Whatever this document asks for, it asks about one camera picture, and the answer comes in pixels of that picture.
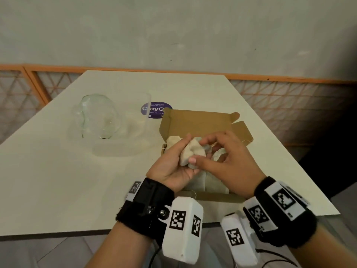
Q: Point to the person's left hand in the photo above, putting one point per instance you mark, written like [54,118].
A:
[167,170]

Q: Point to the person's right hand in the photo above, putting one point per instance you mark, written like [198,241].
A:
[240,173]

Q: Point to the rows of packed tea bags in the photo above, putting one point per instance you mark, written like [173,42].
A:
[214,184]

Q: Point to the brown paper box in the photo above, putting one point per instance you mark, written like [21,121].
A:
[200,120]

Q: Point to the clear plastic container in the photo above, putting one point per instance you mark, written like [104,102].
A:
[97,120]

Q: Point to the person's left forearm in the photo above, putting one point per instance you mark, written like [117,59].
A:
[120,248]

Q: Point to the person's right forearm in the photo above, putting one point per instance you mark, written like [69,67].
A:
[320,254]

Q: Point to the round purple sticker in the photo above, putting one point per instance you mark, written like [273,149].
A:
[156,115]

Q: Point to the black marker wristband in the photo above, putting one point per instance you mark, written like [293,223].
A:
[134,217]
[301,234]

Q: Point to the grey trousers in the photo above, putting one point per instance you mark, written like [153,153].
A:
[214,248]

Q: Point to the orange lattice fence panel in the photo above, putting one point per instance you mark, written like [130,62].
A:
[293,103]
[16,103]

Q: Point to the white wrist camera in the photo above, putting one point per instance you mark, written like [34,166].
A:
[178,248]
[242,254]

